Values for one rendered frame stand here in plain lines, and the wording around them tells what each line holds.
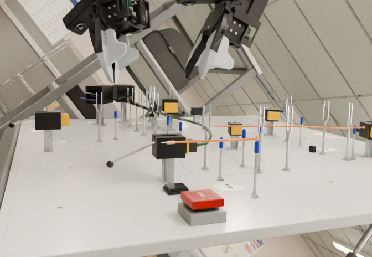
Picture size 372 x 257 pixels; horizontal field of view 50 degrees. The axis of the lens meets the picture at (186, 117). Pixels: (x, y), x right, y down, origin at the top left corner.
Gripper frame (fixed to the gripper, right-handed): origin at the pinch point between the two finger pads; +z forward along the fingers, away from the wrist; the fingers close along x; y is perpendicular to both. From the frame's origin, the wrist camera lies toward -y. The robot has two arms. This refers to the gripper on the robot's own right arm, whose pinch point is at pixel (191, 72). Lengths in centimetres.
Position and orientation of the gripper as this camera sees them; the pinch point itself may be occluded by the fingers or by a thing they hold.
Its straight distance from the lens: 76.0
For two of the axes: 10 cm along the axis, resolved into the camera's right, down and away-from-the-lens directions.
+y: 8.5, 4.1, 3.2
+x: -3.0, -1.3, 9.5
